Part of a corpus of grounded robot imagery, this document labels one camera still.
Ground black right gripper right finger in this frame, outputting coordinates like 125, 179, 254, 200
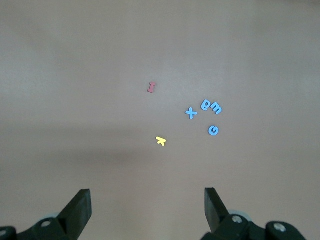
201, 187, 308, 240

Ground blue foam letter m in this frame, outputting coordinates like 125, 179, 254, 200
209, 101, 223, 116

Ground yellow foam letter K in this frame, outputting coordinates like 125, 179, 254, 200
155, 136, 168, 148

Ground brown table cover sheet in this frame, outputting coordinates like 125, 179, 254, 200
0, 0, 320, 240

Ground blue foam letter G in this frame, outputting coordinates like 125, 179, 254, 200
207, 124, 220, 137

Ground blue foam letter X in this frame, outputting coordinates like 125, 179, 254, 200
185, 107, 198, 120

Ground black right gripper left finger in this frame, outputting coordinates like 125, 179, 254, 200
0, 189, 92, 240

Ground blue foam letter e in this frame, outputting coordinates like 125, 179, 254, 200
200, 98, 213, 112

